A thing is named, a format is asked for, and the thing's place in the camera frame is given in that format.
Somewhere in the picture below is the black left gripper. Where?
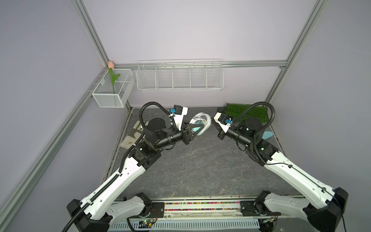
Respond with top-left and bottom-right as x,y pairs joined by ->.
156,120 -> 203,150

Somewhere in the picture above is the white cable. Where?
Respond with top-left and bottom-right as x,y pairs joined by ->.
192,113 -> 211,125

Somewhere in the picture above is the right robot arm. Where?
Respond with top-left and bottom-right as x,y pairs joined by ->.
214,101 -> 349,232

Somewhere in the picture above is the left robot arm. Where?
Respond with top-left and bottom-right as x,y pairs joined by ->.
63,101 -> 206,232

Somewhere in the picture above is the green artificial grass mat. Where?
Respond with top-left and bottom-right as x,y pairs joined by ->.
217,103 -> 270,123

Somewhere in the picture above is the teal garden trowel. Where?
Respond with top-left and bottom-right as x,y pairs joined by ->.
262,131 -> 273,140

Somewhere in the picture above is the beige gardening glove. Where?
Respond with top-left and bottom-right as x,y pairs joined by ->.
120,121 -> 143,149

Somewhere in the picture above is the artificial pink tulip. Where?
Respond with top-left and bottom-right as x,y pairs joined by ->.
108,61 -> 121,94

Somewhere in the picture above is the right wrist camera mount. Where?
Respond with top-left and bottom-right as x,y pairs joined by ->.
214,112 -> 233,133

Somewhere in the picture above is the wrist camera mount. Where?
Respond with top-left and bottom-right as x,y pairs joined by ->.
170,105 -> 188,131
214,112 -> 233,133

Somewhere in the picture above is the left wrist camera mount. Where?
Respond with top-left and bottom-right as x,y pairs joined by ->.
170,105 -> 188,131

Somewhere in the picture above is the white wire wall shelf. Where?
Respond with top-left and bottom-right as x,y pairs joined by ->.
137,59 -> 224,91

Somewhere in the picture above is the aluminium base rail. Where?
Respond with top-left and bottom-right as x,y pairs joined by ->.
81,197 -> 325,221

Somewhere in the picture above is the white mesh wall basket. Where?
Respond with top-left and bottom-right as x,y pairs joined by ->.
92,68 -> 135,108

